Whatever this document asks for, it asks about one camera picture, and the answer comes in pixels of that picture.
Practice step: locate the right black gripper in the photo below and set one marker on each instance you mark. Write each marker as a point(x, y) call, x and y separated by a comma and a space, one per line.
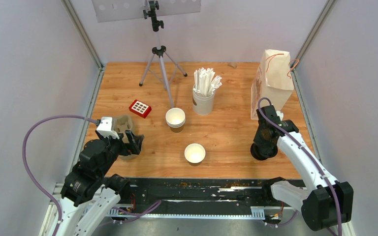
point(257, 139)

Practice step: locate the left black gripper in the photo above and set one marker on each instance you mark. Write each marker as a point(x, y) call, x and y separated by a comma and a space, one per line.
point(134, 145)

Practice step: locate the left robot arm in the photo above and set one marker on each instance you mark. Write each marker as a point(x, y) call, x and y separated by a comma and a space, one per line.
point(87, 194)

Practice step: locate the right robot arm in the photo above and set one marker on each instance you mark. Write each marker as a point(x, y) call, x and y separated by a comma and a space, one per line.
point(325, 202)

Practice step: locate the kraft paper takeout bag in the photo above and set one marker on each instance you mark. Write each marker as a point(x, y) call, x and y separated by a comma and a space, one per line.
point(272, 80)

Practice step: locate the stack of black lids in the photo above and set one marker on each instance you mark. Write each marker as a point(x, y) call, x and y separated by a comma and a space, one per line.
point(263, 152)

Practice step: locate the brown pulp cup carrier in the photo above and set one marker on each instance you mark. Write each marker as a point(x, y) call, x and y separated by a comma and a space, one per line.
point(123, 123)

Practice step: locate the red keypad box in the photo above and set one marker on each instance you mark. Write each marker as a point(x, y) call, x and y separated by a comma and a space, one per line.
point(139, 108)

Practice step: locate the stack of paper cups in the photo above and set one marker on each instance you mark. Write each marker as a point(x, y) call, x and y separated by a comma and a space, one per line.
point(175, 118)

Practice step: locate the white straw holder cup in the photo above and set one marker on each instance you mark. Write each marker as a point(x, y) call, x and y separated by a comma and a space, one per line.
point(202, 105)

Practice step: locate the bundle of wrapped straws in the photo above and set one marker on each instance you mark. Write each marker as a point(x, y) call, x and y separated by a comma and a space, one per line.
point(206, 82)

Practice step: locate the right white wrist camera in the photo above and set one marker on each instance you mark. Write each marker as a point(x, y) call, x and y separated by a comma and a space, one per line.
point(280, 114)

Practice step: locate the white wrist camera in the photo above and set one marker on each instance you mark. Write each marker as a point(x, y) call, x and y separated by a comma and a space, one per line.
point(106, 128)
point(280, 114)

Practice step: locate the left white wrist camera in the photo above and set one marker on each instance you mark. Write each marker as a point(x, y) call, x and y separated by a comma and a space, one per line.
point(106, 128)

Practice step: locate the grey camera tripod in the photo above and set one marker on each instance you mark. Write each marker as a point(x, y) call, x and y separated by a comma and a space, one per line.
point(150, 12)

